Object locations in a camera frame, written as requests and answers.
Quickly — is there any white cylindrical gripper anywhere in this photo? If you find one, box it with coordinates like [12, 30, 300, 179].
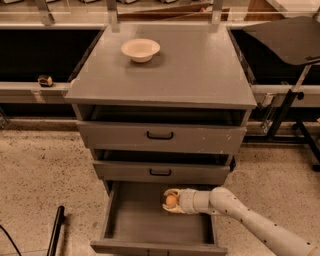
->
[162, 188, 210, 214]

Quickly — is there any small orange fruit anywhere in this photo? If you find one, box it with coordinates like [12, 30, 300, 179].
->
[166, 195, 177, 207]

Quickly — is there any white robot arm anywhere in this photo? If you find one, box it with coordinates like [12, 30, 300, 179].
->
[162, 187, 320, 256]

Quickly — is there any grey open bottom drawer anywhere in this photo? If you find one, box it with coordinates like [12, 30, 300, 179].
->
[91, 181, 227, 256]

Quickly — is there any grey middle drawer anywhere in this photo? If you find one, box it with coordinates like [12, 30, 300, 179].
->
[93, 161, 230, 185]

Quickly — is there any grey wooden drawer cabinet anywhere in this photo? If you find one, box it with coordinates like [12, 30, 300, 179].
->
[66, 24, 256, 171]

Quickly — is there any grey top drawer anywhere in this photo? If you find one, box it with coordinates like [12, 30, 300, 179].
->
[77, 121, 246, 154]

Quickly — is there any black pole on floor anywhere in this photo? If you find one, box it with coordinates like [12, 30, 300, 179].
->
[46, 206, 65, 256]

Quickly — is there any white ceramic bowl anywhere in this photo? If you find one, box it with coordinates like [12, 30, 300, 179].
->
[121, 39, 160, 63]

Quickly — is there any small black yellow tape measure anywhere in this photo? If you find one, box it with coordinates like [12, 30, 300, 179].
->
[38, 75, 53, 87]

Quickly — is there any black tray stand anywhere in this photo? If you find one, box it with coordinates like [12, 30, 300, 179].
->
[231, 16, 320, 158]

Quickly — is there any black middle drawer handle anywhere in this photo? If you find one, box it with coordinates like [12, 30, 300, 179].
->
[149, 168, 172, 177]

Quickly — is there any black drawer handle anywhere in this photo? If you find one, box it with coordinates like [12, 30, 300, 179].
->
[146, 131, 174, 140]
[149, 168, 172, 177]

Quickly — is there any black top drawer handle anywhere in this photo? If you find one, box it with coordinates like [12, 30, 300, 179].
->
[146, 131, 174, 140]

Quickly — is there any black cable on floor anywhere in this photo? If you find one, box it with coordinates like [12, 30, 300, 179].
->
[0, 224, 23, 256]

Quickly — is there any metal rail shelf left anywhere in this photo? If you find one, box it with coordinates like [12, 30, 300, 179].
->
[0, 82, 71, 104]

